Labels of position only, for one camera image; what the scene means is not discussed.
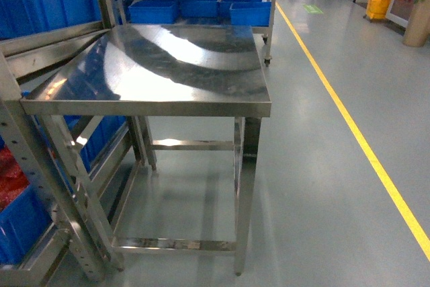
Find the stainless steel table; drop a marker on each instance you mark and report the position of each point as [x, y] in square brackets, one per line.
[140, 71]

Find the green potted plant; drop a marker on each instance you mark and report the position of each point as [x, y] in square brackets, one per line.
[417, 30]

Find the stainless steel flow rack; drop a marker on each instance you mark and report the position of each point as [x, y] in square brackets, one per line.
[80, 225]

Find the yellow mop bucket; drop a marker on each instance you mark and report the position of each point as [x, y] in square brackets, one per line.
[377, 9]

